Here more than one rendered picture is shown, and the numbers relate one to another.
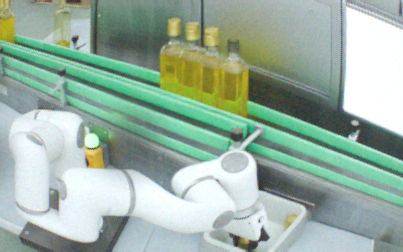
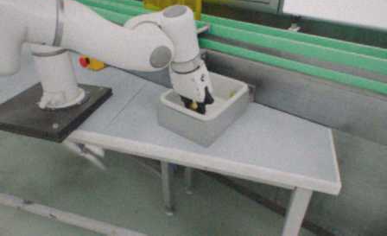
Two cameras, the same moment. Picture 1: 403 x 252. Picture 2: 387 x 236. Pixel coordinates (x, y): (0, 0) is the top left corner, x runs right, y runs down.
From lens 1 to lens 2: 59 cm
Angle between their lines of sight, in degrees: 3
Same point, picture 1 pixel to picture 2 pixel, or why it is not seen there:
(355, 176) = (298, 58)
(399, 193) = (365, 74)
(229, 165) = (169, 13)
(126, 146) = not seen: hidden behind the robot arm
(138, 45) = not seen: outside the picture
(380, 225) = (338, 111)
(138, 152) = not seen: hidden behind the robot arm
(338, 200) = (280, 82)
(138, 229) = (116, 102)
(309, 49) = not seen: outside the picture
